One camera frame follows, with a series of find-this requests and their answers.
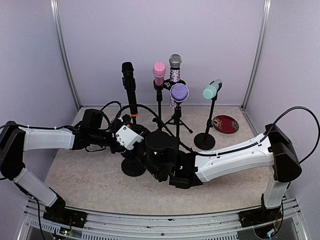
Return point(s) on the short black microphone stand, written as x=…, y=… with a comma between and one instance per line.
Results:
x=132, y=164

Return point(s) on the purple toy microphone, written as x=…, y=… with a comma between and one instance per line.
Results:
x=179, y=92

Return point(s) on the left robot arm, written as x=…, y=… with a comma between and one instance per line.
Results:
x=16, y=139

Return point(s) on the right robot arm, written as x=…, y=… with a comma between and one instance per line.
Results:
x=271, y=148

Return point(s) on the black stand under mint microphone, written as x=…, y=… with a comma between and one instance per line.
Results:
x=204, y=140

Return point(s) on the black stand under pink microphone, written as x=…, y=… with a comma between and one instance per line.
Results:
x=159, y=86

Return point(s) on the black tripod microphone stand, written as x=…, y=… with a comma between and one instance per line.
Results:
x=172, y=121

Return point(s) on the pink toy microphone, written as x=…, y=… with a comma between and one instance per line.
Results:
x=159, y=72

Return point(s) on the silver glitter microphone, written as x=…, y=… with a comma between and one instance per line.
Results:
x=175, y=61

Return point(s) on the mint green toy microphone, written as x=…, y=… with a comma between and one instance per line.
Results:
x=212, y=89

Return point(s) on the red patterned plate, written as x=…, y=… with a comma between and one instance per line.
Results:
x=225, y=124

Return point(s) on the black wireless microphone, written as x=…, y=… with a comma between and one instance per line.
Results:
x=129, y=84

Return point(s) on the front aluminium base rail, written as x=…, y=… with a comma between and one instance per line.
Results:
x=99, y=225

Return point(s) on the left aluminium frame post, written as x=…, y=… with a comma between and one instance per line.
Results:
x=54, y=5

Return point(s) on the aluminium frame post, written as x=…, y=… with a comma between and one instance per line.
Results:
x=54, y=5
x=258, y=53

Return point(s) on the right aluminium frame post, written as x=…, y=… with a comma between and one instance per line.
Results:
x=258, y=53

